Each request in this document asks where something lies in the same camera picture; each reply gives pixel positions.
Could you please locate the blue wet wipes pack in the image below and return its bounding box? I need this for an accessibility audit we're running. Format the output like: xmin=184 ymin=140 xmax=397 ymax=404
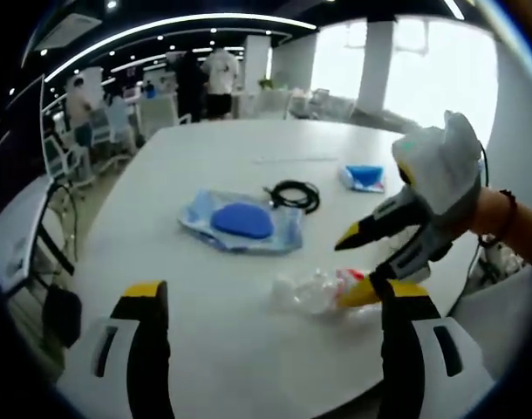
xmin=177 ymin=189 xmax=304 ymax=254

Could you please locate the white side desk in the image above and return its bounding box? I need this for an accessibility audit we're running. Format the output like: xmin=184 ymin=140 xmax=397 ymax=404
xmin=0 ymin=176 xmax=53 ymax=293

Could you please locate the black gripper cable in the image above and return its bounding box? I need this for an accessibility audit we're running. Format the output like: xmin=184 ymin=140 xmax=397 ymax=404
xmin=466 ymin=141 xmax=499 ymax=283

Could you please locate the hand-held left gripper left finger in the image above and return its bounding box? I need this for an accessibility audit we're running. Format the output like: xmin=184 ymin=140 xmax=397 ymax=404
xmin=80 ymin=280 xmax=176 ymax=419

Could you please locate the black round seat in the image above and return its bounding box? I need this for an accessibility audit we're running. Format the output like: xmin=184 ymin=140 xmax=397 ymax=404
xmin=43 ymin=285 xmax=82 ymax=348

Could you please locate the white table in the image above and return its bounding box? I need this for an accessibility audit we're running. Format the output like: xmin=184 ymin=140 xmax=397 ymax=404
xmin=56 ymin=120 xmax=498 ymax=419

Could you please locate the person's light clothing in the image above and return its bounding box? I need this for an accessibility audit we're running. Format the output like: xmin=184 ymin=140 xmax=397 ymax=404
xmin=448 ymin=265 xmax=532 ymax=381

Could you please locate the small blue tissue packet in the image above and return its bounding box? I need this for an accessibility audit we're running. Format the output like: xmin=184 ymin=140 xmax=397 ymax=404
xmin=338 ymin=164 xmax=387 ymax=193

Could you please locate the white office chair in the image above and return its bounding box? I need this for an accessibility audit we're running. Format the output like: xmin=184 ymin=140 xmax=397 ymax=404
xmin=43 ymin=133 xmax=92 ymax=184
xmin=137 ymin=96 xmax=179 ymax=139

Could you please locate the clear plastic bottle red label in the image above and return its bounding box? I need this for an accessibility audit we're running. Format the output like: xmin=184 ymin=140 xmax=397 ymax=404
xmin=272 ymin=266 xmax=367 ymax=316

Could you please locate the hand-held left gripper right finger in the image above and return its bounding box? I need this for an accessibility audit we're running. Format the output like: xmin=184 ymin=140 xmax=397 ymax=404
xmin=374 ymin=278 xmax=496 ymax=419

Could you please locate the dark bead bracelet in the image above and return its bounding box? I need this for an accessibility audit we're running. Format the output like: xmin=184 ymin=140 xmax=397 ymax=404
xmin=497 ymin=189 xmax=519 ymax=240

